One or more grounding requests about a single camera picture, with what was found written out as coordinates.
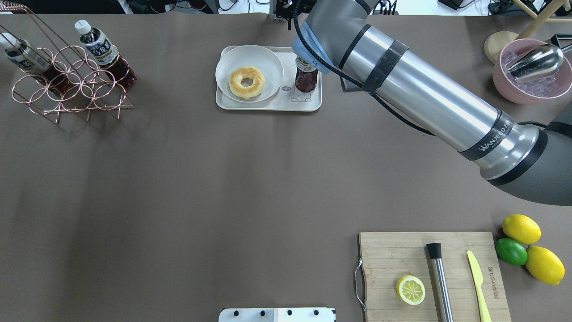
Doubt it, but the tea bottle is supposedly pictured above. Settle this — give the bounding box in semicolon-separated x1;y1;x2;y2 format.
74;20;137;89
295;55;319;93
0;33;73;94

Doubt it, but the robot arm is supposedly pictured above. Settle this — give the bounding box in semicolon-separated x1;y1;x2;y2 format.
292;0;572;206

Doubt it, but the beige rabbit tray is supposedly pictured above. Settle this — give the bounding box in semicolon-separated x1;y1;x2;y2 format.
216;46;322;112

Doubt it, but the glazed donut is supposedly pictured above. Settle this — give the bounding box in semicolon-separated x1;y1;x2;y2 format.
228;67;266;99

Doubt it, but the grey folded cloth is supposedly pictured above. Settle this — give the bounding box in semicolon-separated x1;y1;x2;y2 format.
341;77;363;92

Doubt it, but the white round plate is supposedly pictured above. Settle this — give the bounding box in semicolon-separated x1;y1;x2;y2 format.
216;45;284;102

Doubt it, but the bamboo cutting board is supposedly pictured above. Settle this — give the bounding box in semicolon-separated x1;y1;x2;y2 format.
359;232;511;322

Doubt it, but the half lemon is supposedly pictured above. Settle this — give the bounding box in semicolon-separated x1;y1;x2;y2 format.
396;275;426;305

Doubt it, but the steel muddler black tip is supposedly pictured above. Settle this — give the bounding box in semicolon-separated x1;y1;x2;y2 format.
425;242;454;322

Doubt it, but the round wooden coaster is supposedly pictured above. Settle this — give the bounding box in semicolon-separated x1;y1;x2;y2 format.
484;31;519;64

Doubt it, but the green lime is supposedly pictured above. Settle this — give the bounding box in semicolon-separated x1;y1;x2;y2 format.
495;237;528;266

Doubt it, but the upper whole lemon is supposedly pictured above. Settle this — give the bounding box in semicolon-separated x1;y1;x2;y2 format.
502;214;542;245

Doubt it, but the whole lemon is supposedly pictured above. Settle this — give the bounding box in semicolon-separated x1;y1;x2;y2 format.
525;245;565;285
502;214;542;245

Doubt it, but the yellow plastic knife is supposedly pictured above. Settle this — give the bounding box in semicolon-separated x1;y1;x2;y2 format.
467;250;492;322

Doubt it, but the pink ice bowl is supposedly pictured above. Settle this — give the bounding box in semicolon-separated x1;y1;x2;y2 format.
492;38;572;105

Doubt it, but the lower whole lemon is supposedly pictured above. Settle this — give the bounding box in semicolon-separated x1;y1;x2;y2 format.
525;245;565;285

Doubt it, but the steel ice scoop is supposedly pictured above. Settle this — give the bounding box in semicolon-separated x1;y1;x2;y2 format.
507;44;564;82

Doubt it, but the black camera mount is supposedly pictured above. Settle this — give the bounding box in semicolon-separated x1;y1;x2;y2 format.
270;0;317;20

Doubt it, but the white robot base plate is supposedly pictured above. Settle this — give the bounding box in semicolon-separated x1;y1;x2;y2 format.
218;306;336;322

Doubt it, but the copper wire bottle rack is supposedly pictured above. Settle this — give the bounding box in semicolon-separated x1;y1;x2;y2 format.
1;26;134;124

